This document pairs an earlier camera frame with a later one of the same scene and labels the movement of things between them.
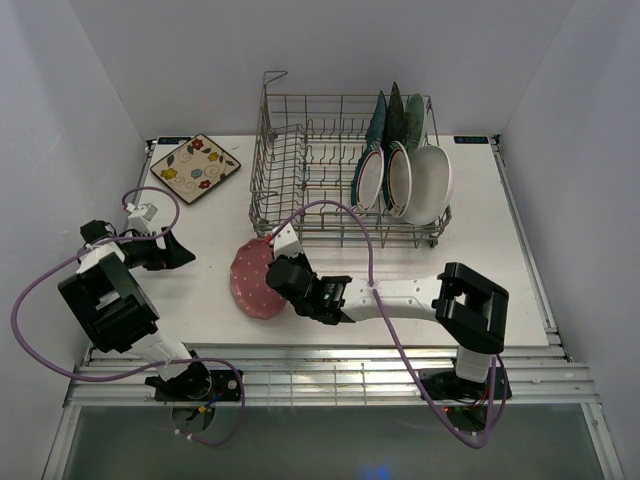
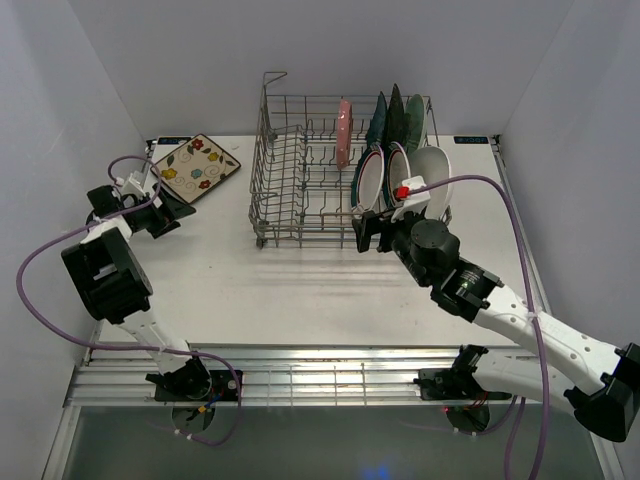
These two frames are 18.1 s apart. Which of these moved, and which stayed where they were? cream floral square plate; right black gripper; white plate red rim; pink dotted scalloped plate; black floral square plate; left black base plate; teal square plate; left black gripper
Moved: pink dotted scalloped plate; left black gripper; right black gripper
Stayed: white plate red rim; left black base plate; cream floral square plate; black floral square plate; teal square plate
